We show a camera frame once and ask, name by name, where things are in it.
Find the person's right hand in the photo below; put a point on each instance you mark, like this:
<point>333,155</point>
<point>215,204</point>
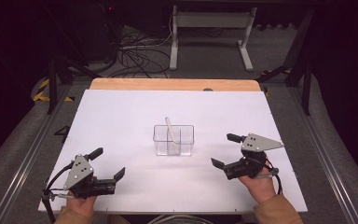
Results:
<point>259,188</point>

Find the black equipment cabinet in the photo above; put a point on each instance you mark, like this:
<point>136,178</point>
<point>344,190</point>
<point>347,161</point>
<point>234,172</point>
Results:
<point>102,31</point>

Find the black triangular bracket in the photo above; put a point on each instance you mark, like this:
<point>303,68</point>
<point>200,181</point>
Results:
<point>62,134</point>

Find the white metal stand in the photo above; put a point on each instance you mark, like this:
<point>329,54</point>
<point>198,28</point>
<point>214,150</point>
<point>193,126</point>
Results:
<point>211,20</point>

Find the clear plastic divided container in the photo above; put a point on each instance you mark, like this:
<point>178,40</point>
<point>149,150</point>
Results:
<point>186,137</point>

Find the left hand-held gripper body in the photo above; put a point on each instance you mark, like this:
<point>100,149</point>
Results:
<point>80,177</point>

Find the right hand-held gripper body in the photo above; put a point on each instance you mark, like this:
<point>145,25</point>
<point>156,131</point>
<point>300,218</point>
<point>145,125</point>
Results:
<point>258,143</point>

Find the person's left hand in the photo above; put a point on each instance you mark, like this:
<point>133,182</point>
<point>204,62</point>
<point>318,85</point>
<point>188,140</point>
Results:
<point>80,205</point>

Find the white table sheet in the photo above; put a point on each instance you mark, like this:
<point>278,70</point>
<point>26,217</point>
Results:
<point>121,118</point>

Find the black metal stand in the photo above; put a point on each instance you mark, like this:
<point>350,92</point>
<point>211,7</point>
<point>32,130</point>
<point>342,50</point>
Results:
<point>306,93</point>
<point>52,87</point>

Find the white stick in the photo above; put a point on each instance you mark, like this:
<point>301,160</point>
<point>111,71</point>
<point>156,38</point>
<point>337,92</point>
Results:
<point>171,130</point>

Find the yellow black floor tape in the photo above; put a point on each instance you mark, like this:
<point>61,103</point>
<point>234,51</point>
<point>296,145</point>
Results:
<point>40,93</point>

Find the aluminium floor rail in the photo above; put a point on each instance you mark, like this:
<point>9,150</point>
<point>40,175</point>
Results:
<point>28,158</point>
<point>323,155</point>

